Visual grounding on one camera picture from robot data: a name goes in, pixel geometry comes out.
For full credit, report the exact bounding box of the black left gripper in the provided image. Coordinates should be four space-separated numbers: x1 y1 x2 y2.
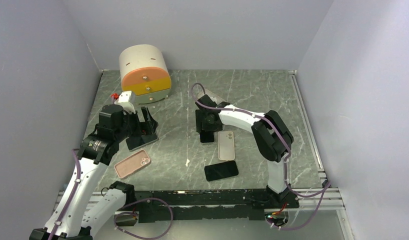
114 106 158 142

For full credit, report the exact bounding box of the black phone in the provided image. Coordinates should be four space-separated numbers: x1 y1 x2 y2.
199 131 215 144
204 160 239 182
125 133 159 152

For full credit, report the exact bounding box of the black phone front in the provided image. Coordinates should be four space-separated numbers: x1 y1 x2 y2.
204 160 239 182

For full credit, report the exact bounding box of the clear beige phone case back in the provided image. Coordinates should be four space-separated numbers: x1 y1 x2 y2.
197 88 226 105

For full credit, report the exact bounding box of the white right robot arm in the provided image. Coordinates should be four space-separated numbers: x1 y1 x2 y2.
195 94 294 208

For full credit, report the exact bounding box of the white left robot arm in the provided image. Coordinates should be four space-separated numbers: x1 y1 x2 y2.
29 104 159 240

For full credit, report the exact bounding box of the pink phone case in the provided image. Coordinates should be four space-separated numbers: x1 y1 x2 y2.
114 150 152 179

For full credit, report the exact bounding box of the cream round drawer box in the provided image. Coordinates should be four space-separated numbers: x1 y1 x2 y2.
118 44 172 105

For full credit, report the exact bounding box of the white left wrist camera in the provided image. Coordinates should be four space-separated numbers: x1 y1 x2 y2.
114 91 136 114

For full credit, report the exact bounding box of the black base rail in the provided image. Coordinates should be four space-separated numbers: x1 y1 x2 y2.
117 188 300 223

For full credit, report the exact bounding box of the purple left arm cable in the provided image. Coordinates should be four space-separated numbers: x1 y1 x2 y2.
45 148 83 240

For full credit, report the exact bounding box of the aluminium frame rail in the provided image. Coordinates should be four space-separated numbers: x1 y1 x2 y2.
292 188 344 210

